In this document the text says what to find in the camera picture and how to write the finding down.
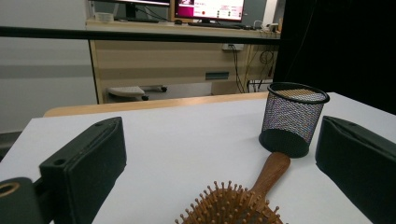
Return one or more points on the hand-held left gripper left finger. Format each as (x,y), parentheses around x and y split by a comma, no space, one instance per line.
(90,161)

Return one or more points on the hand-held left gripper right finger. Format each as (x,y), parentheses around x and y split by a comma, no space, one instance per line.
(358,168)

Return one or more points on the black mesh pen holder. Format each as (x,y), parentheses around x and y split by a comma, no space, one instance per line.
(291,121)

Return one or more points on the wooden paddle hairbrush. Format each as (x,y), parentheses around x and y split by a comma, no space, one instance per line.
(267,177)

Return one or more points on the white chair base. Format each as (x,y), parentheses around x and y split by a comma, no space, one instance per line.
(126,91)

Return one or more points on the white table mat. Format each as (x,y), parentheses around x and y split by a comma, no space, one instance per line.
(186,143)

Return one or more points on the black curtain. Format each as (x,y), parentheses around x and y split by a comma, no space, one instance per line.
(342,46)

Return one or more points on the light wooden desk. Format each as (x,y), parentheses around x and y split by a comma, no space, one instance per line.
(162,62)

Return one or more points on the small clear box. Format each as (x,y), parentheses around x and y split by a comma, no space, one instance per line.
(104,17)

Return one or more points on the grey desk label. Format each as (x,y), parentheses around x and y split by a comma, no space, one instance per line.
(217,75)

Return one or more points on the dark computer monitor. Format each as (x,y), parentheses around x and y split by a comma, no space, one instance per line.
(130,7)

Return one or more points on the black computer mouse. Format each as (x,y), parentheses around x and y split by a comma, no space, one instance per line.
(178,22)

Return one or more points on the white power socket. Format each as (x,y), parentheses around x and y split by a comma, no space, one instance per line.
(233,47)

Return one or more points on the black keyboard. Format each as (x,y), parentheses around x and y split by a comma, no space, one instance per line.
(214,24)

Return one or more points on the lit computer monitor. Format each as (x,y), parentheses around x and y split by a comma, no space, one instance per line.
(211,9)

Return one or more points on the black horizontal frame bar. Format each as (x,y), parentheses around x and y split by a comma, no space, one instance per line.
(124,34)

